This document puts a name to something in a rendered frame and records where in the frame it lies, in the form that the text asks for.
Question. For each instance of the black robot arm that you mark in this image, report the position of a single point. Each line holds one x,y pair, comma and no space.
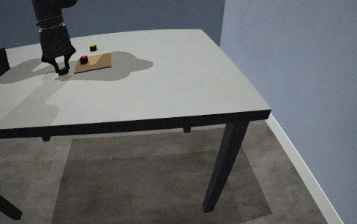
48,12

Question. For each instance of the white die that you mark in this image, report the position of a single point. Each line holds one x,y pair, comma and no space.
63,70

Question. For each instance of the tan mat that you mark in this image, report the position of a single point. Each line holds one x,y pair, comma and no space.
94,63

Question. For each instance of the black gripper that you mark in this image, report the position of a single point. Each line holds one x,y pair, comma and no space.
55,42

